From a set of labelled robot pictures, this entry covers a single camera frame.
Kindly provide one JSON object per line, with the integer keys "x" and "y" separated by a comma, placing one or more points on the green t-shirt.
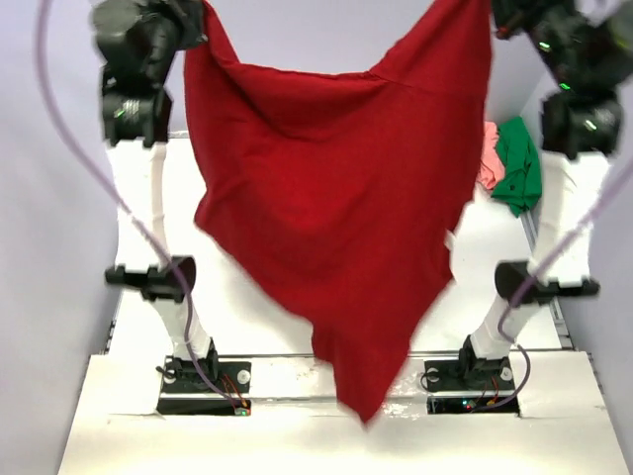
{"x": 521, "y": 187}

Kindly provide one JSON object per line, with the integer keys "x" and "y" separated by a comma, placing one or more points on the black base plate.
{"x": 184, "y": 393}
{"x": 489, "y": 389}

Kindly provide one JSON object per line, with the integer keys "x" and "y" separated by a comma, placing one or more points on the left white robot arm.
{"x": 141, "y": 111}

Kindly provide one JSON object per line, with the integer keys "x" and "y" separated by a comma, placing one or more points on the pink t-shirt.
{"x": 492, "y": 170}

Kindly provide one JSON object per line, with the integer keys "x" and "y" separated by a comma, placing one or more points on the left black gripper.
{"x": 184, "y": 13}

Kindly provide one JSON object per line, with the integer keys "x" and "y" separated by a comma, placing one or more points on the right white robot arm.
{"x": 580, "y": 127}

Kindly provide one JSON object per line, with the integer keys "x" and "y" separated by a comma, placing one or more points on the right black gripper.
{"x": 513, "y": 16}

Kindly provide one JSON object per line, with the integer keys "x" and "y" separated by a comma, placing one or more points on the red t-shirt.
{"x": 335, "y": 193}

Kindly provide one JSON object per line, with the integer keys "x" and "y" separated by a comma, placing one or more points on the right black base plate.
{"x": 489, "y": 389}

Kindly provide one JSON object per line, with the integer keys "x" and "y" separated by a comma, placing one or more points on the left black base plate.
{"x": 184, "y": 393}

